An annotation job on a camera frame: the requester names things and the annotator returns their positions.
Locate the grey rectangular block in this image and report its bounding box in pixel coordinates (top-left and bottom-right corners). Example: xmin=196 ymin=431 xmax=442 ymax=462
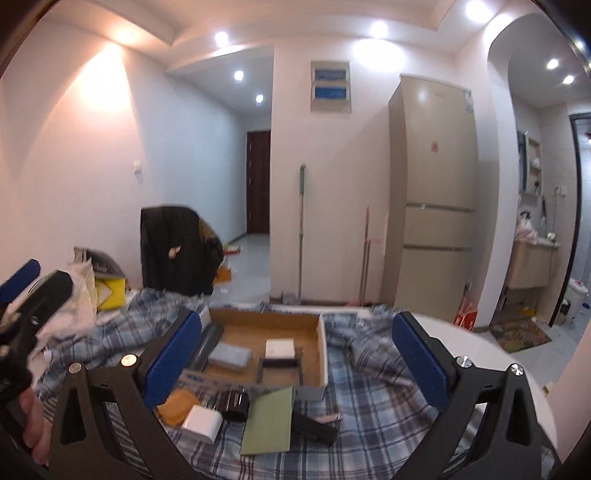
xmin=209 ymin=342 xmax=252 ymax=374

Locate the grey striped box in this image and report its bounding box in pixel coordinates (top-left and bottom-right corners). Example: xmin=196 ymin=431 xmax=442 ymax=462
xmin=74 ymin=247 xmax=123 ymax=278

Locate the patterned door mat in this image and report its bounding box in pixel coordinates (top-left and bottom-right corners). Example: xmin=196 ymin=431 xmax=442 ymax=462
xmin=489 ymin=320 xmax=552 ymax=354

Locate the beige vanity cabinet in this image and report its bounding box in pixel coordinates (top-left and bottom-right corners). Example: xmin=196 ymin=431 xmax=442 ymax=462
xmin=505 ymin=240 xmax=561 ymax=291

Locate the cardboard box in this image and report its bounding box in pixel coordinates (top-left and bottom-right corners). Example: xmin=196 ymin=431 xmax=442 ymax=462
xmin=182 ymin=307 xmax=329 ymax=402

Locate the beige refrigerator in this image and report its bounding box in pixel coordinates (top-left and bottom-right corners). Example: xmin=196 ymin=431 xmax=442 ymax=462
xmin=382 ymin=74 xmax=481 ymax=310

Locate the blue plaid blanket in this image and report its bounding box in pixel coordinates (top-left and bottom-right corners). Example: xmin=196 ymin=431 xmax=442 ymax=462
xmin=34 ymin=288 xmax=555 ymax=480

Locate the glossy black small box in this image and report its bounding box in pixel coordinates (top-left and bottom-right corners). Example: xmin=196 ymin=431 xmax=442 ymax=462
xmin=217 ymin=389 xmax=250 ymax=421

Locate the pink bag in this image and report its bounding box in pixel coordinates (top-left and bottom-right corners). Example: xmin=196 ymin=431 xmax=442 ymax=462
xmin=515 ymin=211 xmax=539 ymax=243

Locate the person's left hand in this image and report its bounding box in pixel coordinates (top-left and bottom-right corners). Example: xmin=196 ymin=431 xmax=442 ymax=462
xmin=21 ymin=387 xmax=52 ymax=466

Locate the orange pouch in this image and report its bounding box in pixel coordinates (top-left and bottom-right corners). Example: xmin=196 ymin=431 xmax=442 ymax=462
xmin=157 ymin=388 xmax=199 ymax=430

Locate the mirror cabinet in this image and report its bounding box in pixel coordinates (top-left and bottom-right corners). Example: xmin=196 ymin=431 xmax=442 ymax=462
xmin=517 ymin=130 xmax=543 ymax=195

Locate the yellow box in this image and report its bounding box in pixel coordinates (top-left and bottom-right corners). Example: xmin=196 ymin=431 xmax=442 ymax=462
xmin=95 ymin=272 xmax=127 ymax=311

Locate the white square box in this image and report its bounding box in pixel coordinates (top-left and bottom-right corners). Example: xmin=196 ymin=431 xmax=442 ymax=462
xmin=264 ymin=339 xmax=297 ymax=360

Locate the white charger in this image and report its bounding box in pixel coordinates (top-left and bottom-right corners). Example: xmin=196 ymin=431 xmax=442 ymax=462
xmin=184 ymin=405 xmax=223 ymax=445

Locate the white trash bin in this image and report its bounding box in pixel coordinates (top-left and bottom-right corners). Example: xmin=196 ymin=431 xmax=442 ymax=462
xmin=554 ymin=277 xmax=589 ymax=326

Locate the dark door frame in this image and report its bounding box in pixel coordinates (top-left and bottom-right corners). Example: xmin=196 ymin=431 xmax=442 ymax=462
xmin=567 ymin=113 xmax=591 ymax=324

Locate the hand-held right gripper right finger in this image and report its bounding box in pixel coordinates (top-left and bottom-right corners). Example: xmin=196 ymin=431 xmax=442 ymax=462
xmin=392 ymin=311 xmax=561 ymax=480

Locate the dark brown door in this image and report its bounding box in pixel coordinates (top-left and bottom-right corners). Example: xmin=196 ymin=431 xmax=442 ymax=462
xmin=246 ymin=130 xmax=271 ymax=234

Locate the wall electric panel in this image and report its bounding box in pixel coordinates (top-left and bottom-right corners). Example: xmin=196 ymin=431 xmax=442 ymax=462
xmin=310 ymin=60 xmax=352 ymax=114

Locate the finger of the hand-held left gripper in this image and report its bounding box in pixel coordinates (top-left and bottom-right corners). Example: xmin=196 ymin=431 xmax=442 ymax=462
xmin=0 ymin=258 xmax=41 ymax=301
xmin=0 ymin=270 xmax=77 ymax=358

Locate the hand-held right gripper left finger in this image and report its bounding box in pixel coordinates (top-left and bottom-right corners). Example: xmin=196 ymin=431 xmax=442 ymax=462
xmin=48 ymin=307 xmax=204 ymax=480

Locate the mop with grey handle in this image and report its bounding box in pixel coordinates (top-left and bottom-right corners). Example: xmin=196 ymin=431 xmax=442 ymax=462
xmin=277 ymin=163 xmax=308 ymax=305

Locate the black suitcase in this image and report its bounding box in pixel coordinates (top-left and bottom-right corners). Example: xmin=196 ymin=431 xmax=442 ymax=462
xmin=140 ymin=205 xmax=225 ymax=296

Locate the white plastic bag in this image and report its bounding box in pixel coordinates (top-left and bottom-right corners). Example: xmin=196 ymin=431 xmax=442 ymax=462
xmin=37 ymin=263 xmax=99 ymax=347

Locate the red box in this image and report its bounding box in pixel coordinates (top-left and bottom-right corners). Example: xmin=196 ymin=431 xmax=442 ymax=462
xmin=455 ymin=295 xmax=478 ymax=332

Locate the black stapler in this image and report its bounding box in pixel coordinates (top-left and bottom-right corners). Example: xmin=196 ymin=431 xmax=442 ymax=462
xmin=291 ymin=411 xmax=340 ymax=446

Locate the broom with red handle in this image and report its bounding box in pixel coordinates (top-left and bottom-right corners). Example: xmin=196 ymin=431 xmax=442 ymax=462
xmin=359 ymin=205 xmax=373 ymax=306

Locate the green box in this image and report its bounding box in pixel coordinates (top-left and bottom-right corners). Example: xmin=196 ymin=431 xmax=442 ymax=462
xmin=240 ymin=387 xmax=296 ymax=455

